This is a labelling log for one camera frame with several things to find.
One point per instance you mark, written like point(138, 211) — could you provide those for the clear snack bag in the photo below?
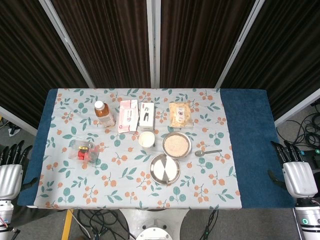
point(180, 115)

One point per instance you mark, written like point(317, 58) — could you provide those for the black power strip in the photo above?
point(312, 156)

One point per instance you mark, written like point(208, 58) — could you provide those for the metal spoon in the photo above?
point(200, 153)

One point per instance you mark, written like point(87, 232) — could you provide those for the amber tea bottle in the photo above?
point(103, 115)

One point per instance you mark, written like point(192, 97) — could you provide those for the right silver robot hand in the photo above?
point(300, 177)

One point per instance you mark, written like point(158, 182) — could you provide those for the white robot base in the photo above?
point(155, 225)

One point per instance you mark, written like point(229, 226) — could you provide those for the white product box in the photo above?
point(146, 116)

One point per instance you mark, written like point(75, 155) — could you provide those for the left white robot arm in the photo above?
point(5, 212)

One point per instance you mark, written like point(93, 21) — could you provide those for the dark fabric partition panel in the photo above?
point(25, 62)
point(282, 62)
point(107, 42)
point(200, 42)

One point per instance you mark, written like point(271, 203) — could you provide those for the pink wet wipes pack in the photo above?
point(128, 116)

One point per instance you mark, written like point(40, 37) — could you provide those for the metal bowl of beige powder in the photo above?
point(175, 145)

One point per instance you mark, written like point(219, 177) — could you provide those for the white paper cup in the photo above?
point(146, 138)

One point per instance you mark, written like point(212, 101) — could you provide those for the clear box with red items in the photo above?
point(83, 151)

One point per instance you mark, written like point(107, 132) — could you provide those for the floral tablecloth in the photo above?
point(125, 175)

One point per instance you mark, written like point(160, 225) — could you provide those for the blue table cover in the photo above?
point(250, 125)

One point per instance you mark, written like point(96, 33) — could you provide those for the steel plate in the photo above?
point(165, 170)

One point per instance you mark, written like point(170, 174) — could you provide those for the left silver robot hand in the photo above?
point(10, 178)

